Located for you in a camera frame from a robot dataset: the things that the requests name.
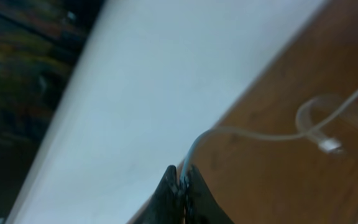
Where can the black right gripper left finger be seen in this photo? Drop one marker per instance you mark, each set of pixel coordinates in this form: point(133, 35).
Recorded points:
point(167, 203)

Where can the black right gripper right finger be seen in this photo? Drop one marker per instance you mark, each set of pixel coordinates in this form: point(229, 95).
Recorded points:
point(200, 205)

